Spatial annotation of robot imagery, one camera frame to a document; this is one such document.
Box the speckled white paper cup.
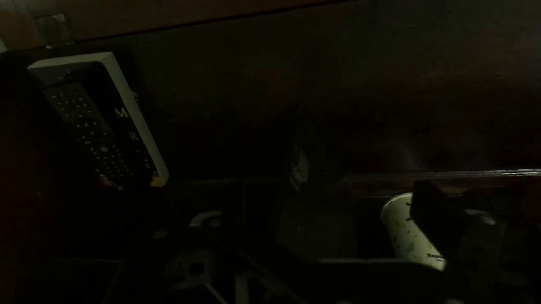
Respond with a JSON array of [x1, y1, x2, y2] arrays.
[[379, 190, 450, 271]]

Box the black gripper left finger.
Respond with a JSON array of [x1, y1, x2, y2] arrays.
[[104, 178, 318, 304]]

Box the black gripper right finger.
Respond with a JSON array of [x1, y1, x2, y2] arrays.
[[411, 178, 541, 304]]

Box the dark wooden secretary desk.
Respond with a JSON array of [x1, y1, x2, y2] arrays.
[[0, 0, 541, 304]]

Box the black remote control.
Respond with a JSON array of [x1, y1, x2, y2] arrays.
[[44, 82, 139, 185]]

